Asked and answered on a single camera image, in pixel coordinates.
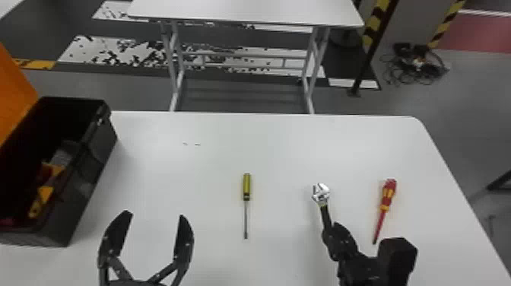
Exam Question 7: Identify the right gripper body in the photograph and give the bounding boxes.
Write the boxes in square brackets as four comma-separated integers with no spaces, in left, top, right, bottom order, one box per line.
[337,253,385,286]

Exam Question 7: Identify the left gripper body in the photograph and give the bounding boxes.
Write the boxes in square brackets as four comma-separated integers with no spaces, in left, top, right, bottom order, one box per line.
[108,279,171,286]

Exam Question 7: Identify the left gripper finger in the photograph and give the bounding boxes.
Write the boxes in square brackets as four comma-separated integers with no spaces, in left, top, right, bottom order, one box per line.
[97,209,135,286]
[147,214,195,286]

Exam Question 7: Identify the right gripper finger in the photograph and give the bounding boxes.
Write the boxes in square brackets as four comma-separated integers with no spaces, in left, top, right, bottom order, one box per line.
[321,221,360,264]

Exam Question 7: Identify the silver adjustable wrench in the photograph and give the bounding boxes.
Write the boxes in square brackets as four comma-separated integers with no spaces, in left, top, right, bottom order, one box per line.
[311,182,334,234]

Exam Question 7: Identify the red screwdriver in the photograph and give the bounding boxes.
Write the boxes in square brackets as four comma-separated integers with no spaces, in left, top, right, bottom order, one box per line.
[371,177,398,246]

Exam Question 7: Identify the yellow screwdriver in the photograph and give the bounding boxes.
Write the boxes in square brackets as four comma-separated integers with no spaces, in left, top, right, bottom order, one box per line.
[241,172,252,240]

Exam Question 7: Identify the black tool box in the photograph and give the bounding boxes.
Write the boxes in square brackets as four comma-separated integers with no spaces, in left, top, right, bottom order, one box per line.
[0,41,119,248]

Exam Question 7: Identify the white side table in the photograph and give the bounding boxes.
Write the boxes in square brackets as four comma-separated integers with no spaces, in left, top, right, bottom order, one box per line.
[126,0,366,115]

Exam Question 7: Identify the black cable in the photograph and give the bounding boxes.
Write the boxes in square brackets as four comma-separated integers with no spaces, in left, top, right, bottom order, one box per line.
[378,41,451,87]

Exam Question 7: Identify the black yellow striped post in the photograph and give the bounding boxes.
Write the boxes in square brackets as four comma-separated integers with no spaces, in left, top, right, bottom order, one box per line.
[346,0,401,98]
[426,0,467,50]

